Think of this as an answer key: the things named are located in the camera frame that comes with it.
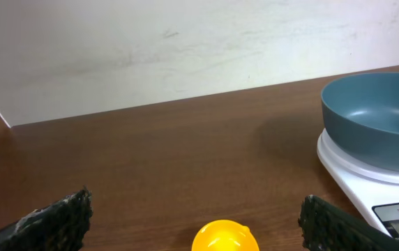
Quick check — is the yellow plastic scoop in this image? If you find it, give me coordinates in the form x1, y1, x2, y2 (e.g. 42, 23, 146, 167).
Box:
191, 220, 259, 251

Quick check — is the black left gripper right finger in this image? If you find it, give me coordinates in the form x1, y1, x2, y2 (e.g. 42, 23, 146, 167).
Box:
298, 195, 399, 251

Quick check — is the blue-grey plastic bowl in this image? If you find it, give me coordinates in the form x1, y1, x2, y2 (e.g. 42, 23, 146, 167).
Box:
321, 73, 399, 172

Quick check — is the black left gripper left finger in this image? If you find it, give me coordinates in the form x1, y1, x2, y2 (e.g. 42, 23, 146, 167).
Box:
0, 188, 93, 251

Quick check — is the white digital kitchen scale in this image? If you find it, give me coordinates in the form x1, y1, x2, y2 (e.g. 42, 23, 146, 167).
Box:
317, 130, 399, 241

